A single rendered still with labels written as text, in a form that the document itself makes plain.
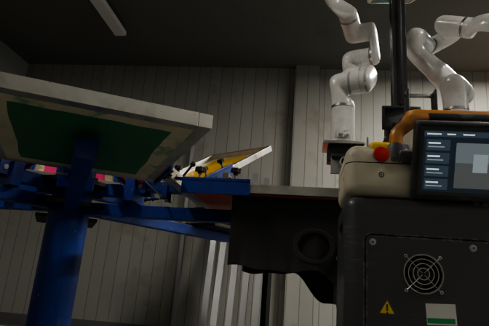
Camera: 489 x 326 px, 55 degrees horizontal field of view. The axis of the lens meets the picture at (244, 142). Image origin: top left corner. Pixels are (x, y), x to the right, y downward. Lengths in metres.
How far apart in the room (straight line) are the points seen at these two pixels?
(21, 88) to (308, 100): 4.60
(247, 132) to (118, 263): 2.08
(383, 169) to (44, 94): 0.80
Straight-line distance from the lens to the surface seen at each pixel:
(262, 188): 2.00
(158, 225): 2.89
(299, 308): 5.12
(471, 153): 1.13
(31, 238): 6.08
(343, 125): 1.89
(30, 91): 1.19
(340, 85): 1.96
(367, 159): 1.13
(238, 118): 5.61
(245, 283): 4.83
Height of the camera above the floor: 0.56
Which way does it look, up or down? 17 degrees up
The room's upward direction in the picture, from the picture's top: 5 degrees clockwise
